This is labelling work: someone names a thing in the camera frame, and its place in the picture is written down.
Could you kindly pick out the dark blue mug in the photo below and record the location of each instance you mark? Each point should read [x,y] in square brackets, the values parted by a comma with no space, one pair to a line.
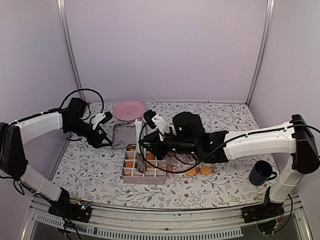
[261,172]

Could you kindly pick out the floral cookie tray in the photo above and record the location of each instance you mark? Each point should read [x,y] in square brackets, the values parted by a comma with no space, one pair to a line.
[179,165]

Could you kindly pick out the front aluminium rail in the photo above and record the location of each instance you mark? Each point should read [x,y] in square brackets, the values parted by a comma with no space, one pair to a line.
[111,222]

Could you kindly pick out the pink plate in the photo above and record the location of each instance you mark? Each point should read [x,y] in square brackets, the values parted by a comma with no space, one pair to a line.
[129,111]

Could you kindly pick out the left aluminium frame post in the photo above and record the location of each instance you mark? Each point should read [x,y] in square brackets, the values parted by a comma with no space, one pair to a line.
[61,7]

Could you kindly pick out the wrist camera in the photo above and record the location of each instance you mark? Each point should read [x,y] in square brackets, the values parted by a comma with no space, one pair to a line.
[100,118]
[156,121]

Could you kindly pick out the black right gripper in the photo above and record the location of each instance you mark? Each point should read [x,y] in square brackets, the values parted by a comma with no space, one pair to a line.
[153,141]

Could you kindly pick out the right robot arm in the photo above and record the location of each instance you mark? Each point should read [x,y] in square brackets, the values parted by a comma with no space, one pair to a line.
[187,136]

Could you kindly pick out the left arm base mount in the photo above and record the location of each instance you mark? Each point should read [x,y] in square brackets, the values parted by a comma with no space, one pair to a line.
[70,211]

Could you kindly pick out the right aluminium frame post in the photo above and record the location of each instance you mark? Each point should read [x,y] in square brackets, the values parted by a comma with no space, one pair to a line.
[270,4]

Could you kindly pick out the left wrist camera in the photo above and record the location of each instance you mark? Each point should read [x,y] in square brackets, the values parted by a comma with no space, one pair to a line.
[100,118]

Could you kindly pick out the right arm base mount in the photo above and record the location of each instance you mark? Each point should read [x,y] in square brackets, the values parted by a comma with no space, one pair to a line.
[258,213]

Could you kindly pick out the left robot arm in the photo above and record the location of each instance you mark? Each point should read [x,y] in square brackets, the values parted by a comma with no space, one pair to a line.
[29,145]

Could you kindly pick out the silver tin lid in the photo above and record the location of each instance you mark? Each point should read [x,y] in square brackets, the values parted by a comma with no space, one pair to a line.
[123,134]

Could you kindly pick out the metal tongs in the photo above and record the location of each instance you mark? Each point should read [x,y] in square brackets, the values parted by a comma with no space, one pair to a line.
[140,163]

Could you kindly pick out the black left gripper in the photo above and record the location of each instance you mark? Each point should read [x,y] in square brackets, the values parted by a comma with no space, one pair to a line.
[91,140]

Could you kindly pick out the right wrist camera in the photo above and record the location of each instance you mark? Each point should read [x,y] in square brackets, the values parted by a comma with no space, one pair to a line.
[156,121]

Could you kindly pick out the aluminium frame post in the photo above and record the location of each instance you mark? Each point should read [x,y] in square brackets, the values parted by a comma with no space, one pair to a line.
[61,7]
[270,4]

